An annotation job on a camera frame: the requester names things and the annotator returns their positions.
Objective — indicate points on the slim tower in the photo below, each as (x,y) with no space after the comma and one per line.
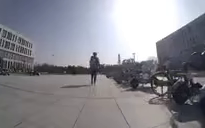
(119,59)

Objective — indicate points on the pole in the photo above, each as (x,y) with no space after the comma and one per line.
(134,57)

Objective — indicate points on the row of parked vehicles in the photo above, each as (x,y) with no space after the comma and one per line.
(0,71)

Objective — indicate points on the row of trees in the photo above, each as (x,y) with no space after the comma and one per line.
(66,69)

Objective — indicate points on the row of parked bicycles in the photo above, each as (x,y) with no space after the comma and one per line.
(163,83)

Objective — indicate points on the long white building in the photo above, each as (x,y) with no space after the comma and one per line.
(10,43)

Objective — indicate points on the dark grey building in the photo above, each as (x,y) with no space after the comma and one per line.
(190,40)

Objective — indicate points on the person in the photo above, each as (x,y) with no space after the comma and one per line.
(94,66)

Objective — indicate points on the grey concrete slab pavement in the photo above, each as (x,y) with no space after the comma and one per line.
(56,103)

